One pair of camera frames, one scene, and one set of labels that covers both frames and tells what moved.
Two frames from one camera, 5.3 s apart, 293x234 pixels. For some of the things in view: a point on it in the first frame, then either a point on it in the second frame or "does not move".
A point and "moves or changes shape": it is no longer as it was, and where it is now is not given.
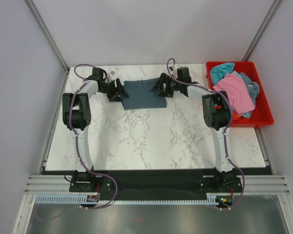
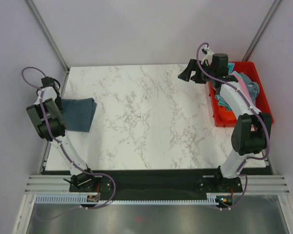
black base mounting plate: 221,185 does not move
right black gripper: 163,79 → 192,67
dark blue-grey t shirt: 140,96 moves or changes shape
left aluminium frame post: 31,7 does not move
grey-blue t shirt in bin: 253,87 does not move
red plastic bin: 261,114 does not move
